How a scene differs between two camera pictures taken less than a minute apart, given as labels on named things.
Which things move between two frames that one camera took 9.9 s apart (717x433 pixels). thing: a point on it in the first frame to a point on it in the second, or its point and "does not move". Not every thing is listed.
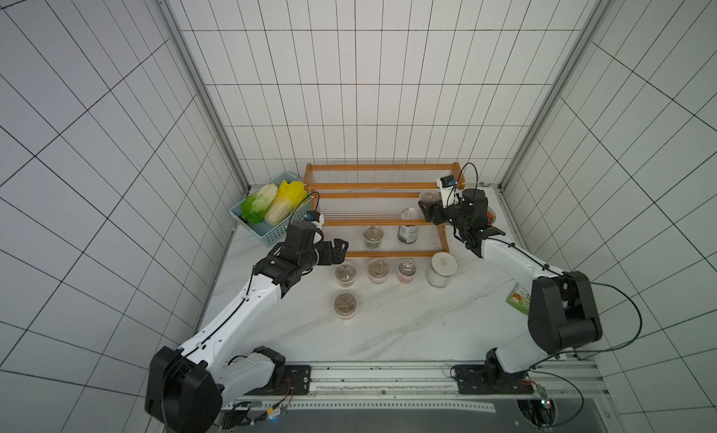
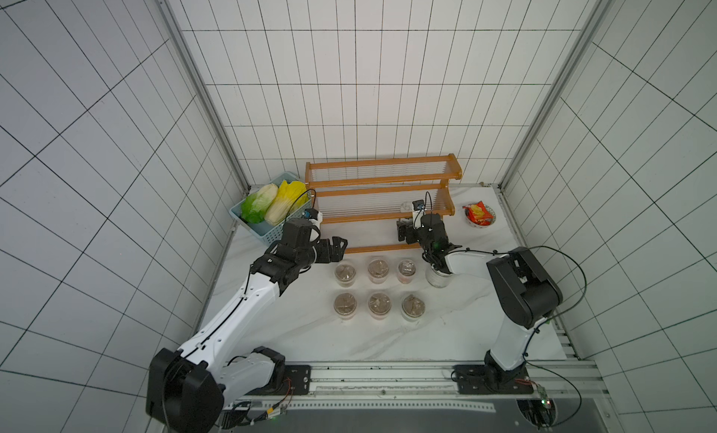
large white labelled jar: [443, 265] does not move
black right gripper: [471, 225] to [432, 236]
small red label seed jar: [406, 270] does not move
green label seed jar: [372, 236] to [413, 307]
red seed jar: [345, 304] does not move
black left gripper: [338, 253] does not move
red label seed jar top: [377, 271] does not move
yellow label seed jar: [344, 275] does not move
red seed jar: [430, 199] to [379, 305]
